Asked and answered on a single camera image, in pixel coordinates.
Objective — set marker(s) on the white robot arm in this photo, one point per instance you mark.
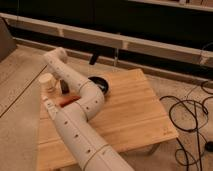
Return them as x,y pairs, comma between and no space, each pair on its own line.
89,149

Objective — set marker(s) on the dark blue bowl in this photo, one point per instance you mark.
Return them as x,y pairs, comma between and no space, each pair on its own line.
101,83

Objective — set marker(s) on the black table leg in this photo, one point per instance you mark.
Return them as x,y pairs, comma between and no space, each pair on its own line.
94,58

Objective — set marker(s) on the white cylindrical cup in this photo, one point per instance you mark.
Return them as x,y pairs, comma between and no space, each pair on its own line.
47,82

